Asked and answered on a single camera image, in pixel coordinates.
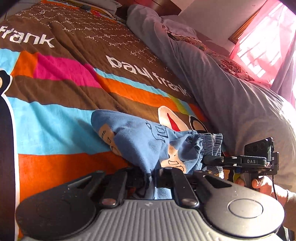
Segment brown wooden headboard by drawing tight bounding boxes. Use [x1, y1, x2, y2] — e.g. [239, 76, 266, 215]
[116, 0, 182, 17]

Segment grey duvet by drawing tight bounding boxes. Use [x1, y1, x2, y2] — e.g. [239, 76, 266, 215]
[126, 4, 295, 191]

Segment paul frank colourful bedspread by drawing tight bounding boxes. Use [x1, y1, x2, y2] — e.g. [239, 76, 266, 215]
[1, 1, 213, 240]

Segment grey pillow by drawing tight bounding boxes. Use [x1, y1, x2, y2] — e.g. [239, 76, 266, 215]
[83, 0, 122, 11]

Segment blue patterned children's pants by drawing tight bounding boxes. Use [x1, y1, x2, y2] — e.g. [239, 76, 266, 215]
[91, 109, 224, 182]

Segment right forearm beige sleeve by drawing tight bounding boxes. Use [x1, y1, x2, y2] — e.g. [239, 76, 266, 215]
[283, 190, 296, 232]

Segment pink window curtain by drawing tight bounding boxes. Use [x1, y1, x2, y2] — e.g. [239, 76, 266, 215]
[230, 1, 295, 106]

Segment floral patterned pillow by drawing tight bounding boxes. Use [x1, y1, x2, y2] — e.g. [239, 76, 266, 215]
[166, 30, 254, 82]

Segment person's right hand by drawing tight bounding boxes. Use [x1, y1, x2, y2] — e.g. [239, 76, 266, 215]
[234, 175, 289, 207]

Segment black cable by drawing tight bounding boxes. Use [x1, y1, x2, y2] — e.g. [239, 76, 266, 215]
[272, 174, 278, 202]

